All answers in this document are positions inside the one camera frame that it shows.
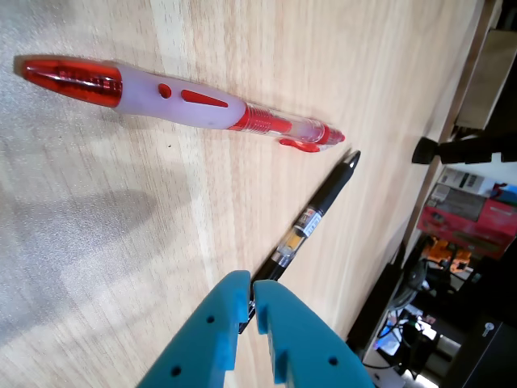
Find black rubber grip retractable pen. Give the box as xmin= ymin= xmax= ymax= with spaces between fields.
xmin=237 ymin=150 xmax=362 ymax=335

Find red product box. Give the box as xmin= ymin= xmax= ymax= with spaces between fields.
xmin=415 ymin=196 xmax=517 ymax=260

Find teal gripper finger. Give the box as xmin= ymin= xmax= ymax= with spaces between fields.
xmin=136 ymin=270 xmax=252 ymax=388
xmin=253 ymin=280 xmax=377 ymax=388

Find black box with round sticker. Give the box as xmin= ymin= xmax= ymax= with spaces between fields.
xmin=462 ymin=318 xmax=517 ymax=388

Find red white retractable pen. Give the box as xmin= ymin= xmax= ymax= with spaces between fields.
xmin=20 ymin=56 xmax=347 ymax=154

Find orange tool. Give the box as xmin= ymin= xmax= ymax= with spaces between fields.
xmin=423 ymin=238 xmax=472 ymax=272

